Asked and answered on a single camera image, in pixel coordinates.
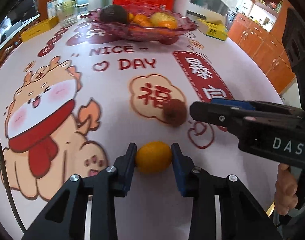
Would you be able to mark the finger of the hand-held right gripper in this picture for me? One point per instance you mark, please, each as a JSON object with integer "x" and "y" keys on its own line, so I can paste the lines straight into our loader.
{"x": 232, "y": 103}
{"x": 210, "y": 115}

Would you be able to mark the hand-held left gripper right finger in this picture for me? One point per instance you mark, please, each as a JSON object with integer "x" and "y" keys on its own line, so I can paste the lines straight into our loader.
{"x": 178, "y": 170}

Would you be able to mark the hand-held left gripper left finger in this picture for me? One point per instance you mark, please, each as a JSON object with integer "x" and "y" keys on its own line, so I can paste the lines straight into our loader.
{"x": 128, "y": 167}

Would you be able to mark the orange mandarin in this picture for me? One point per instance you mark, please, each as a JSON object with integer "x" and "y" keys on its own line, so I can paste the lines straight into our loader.
{"x": 153, "y": 158}
{"x": 170, "y": 25}
{"x": 141, "y": 20}

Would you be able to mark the brown fuzzy fruit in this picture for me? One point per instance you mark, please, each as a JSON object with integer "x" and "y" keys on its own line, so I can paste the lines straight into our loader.
{"x": 175, "y": 112}

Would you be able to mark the pink glass fruit bowl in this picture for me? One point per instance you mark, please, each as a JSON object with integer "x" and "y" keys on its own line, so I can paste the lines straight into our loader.
{"x": 147, "y": 33}

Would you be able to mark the person's right hand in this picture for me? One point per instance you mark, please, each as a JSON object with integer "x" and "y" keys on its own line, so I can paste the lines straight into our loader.
{"x": 285, "y": 190}

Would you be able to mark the wooden drawer cabinet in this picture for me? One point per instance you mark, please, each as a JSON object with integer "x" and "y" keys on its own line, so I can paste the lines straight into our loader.
{"x": 262, "y": 45}

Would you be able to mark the yellow tissue box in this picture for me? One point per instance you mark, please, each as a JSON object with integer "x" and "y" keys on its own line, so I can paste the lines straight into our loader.
{"x": 213, "y": 30}

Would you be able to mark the printed cartoon tablecloth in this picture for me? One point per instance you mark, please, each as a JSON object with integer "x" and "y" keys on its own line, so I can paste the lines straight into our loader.
{"x": 112, "y": 85}

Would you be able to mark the dark avocado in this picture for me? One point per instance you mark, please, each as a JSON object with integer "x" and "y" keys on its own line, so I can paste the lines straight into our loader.
{"x": 113, "y": 13}

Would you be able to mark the flat yellow box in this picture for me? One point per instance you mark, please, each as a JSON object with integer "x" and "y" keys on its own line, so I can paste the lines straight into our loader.
{"x": 38, "y": 30}

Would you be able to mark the white plastic bottle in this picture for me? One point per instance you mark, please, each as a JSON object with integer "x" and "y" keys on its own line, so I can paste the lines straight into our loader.
{"x": 88, "y": 3}

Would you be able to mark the clear glass cup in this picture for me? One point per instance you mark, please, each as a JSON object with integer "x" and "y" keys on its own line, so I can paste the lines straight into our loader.
{"x": 66, "y": 15}

